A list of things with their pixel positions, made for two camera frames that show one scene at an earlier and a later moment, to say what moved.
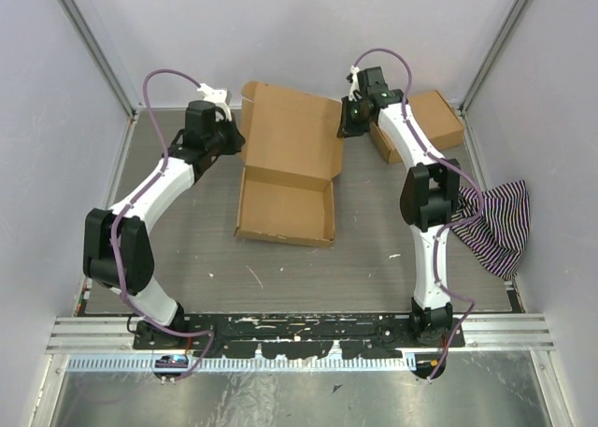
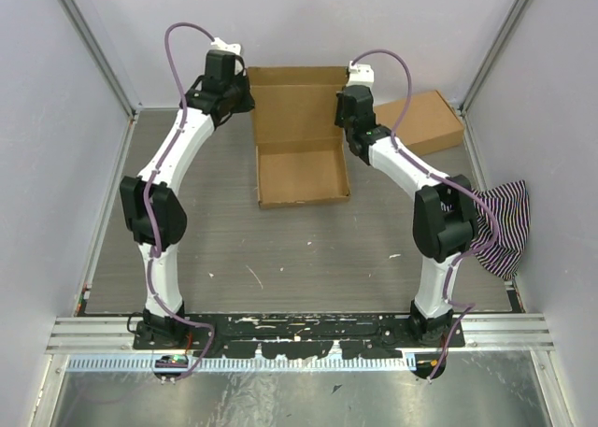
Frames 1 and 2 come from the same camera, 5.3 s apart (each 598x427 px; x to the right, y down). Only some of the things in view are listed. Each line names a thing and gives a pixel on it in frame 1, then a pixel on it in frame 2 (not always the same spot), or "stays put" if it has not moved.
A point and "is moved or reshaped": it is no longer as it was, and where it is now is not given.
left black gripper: x=237 y=139 to x=249 y=103
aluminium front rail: x=116 y=334 stays put
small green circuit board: x=179 y=361 stays put
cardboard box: x=291 y=151 is moved or reshaped
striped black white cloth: x=500 y=234 stays put
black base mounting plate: x=314 y=335 stays put
